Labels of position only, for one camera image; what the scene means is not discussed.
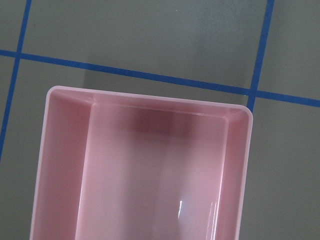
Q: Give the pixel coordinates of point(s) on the pink plastic bin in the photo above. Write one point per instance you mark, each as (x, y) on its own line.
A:
(123, 166)

